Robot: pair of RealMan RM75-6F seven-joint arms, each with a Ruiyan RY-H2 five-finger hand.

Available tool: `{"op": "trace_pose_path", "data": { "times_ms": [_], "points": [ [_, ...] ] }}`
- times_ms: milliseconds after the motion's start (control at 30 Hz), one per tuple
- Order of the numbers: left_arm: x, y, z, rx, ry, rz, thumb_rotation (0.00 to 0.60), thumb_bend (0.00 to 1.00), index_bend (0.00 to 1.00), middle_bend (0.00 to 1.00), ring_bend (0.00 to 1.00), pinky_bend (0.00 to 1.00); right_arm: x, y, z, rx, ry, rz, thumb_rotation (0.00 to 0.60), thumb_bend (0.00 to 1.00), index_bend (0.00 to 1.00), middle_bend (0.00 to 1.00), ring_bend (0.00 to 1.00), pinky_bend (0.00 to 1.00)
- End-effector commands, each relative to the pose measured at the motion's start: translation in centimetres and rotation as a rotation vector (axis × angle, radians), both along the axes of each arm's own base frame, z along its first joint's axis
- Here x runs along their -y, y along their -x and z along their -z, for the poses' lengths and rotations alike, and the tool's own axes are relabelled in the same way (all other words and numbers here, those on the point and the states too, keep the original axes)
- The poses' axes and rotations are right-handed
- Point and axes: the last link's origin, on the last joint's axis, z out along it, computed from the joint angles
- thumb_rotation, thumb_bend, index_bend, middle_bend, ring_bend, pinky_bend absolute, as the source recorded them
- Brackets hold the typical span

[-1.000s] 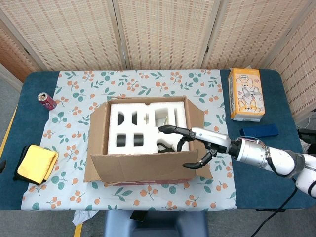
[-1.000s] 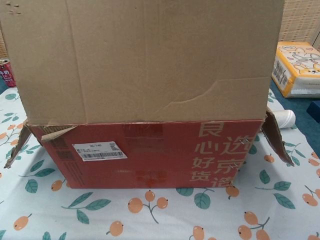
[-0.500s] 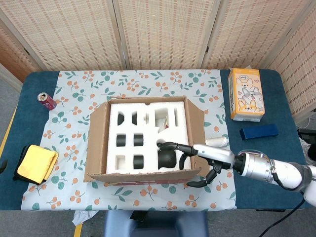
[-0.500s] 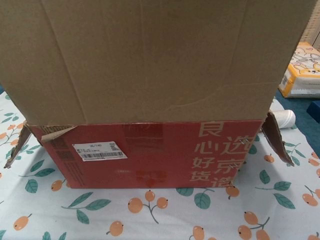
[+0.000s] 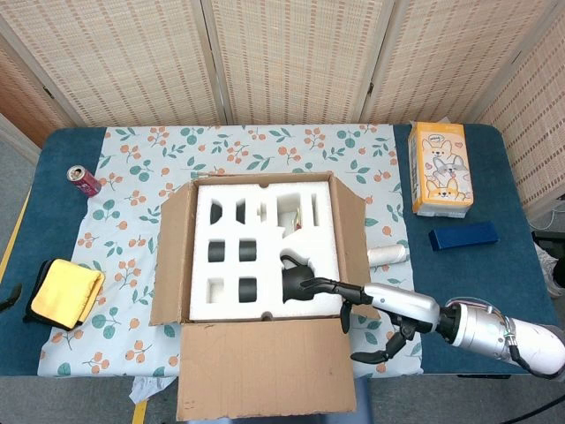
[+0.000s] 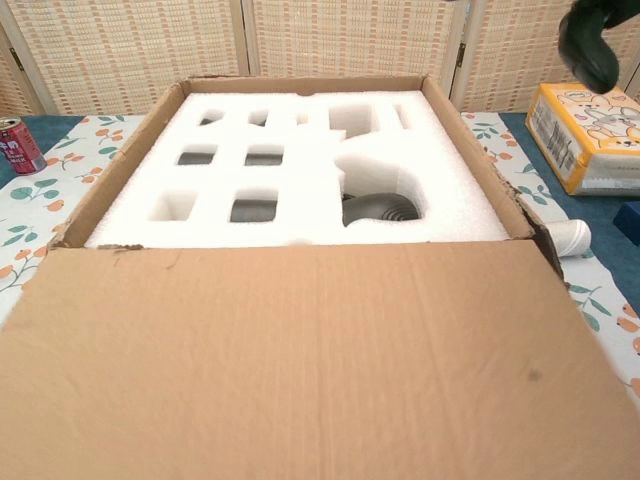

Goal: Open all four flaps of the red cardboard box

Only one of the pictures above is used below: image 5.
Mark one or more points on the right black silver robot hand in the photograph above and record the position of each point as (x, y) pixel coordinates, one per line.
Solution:
(406, 307)

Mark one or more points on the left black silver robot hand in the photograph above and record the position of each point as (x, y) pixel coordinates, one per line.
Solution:
(9, 297)

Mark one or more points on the red cardboard box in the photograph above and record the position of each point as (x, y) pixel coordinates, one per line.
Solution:
(265, 371)

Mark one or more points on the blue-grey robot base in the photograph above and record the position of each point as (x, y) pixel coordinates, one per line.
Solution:
(364, 402)

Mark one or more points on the black folded cloth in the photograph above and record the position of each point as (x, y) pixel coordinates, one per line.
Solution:
(35, 282)

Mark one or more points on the yellow folded cloth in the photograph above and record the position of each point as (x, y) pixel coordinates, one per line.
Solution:
(70, 291)

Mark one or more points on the dark blue rectangular box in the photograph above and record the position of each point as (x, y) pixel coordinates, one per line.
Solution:
(463, 236)

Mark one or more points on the black teapot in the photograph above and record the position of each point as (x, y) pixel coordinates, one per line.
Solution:
(293, 285)

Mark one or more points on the floral print tablecloth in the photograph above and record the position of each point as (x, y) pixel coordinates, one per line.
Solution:
(128, 229)

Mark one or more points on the red soda can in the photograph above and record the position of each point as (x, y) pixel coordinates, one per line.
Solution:
(86, 182)

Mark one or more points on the orange corgi tissue pack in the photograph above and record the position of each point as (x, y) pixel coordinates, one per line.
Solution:
(441, 172)

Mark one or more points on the white red paper packet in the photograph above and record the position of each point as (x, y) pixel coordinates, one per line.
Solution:
(295, 220)

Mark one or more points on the white foam insert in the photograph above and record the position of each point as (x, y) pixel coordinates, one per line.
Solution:
(265, 269)

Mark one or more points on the white sneaker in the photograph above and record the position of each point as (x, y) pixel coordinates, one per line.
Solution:
(557, 276)

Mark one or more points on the black ceramic cup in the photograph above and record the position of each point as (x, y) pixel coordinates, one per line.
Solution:
(216, 213)
(216, 250)
(241, 212)
(247, 250)

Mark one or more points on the bamboo folding screen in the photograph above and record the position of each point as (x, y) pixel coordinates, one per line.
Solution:
(291, 57)

